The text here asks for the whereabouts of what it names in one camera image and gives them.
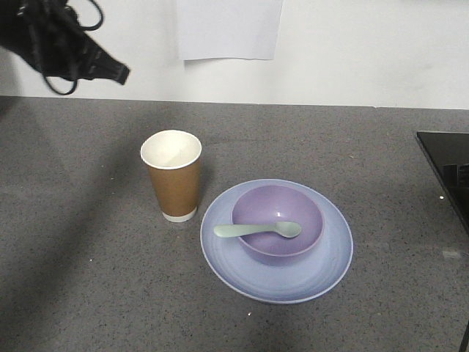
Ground pale green plastic spoon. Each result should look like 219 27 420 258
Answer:
213 221 302 238

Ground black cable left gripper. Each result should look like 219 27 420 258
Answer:
16 0 105 96

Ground purple plastic bowl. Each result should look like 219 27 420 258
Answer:
232 185 325 265

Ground brown paper cup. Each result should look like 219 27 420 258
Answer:
140 130 202 223

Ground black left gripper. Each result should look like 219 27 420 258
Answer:
1 1 130 85

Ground blue plastic plate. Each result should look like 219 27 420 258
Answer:
200 179 353 304

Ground white paper sheet on wall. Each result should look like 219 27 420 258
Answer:
176 0 283 61

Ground black gas stove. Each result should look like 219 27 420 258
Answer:
416 131 468 232

